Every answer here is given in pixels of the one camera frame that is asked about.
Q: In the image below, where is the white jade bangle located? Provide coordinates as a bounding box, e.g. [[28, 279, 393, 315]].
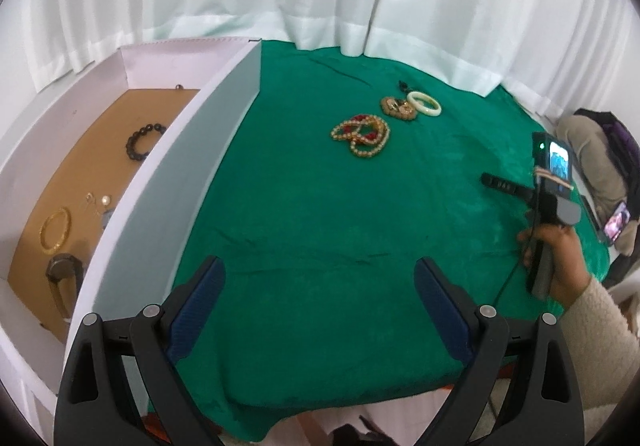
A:
[[406, 90, 442, 117]]

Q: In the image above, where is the gold bangle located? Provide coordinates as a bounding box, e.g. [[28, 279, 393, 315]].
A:
[[38, 206, 72, 255]]

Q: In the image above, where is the brown wooden bead bracelet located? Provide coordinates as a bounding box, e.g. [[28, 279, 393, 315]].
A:
[[380, 96, 419, 123]]

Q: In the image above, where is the pearl and red necklace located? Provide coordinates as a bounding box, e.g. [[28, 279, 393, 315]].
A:
[[328, 114, 392, 160]]

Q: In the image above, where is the black bead bracelet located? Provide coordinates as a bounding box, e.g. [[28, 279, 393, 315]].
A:
[[124, 123, 168, 160]]

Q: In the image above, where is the right forearm cream sleeve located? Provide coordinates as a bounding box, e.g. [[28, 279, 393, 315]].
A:
[[560, 279, 639, 440]]

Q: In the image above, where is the person's right hand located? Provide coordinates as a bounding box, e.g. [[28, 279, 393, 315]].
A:
[[518, 224, 591, 310]]

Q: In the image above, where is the smartphone with lit screen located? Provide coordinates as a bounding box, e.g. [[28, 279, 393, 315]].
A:
[[602, 201, 630, 245]]

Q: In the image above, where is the beige folded garment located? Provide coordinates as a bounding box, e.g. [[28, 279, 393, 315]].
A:
[[555, 115, 627, 223]]

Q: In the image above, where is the dark purple garment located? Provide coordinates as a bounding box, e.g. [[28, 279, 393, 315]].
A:
[[574, 108, 639, 188]]

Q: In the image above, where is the pearl earring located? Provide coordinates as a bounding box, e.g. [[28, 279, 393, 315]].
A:
[[85, 192, 112, 207]]

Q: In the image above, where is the green satin cloth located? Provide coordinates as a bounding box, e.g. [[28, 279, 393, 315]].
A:
[[146, 39, 612, 442]]

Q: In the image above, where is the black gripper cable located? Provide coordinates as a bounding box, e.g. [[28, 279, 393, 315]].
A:
[[491, 219, 539, 309]]

